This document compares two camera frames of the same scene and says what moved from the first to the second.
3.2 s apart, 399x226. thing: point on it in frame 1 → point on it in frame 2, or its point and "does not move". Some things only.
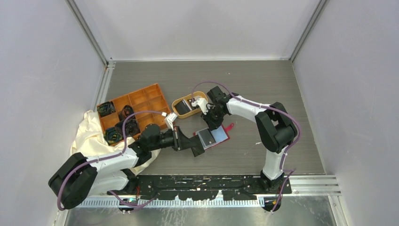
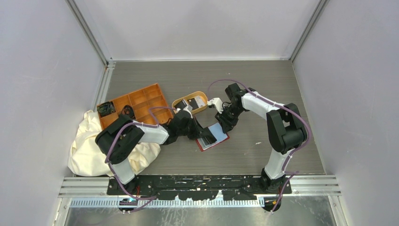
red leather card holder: [219, 134] does not move
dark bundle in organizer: [106, 108] does not move
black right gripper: [212, 125] → [227, 125]
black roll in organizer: [127, 110] does not move
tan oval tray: [191, 113] does not move
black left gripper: [180, 141] → [199, 131]
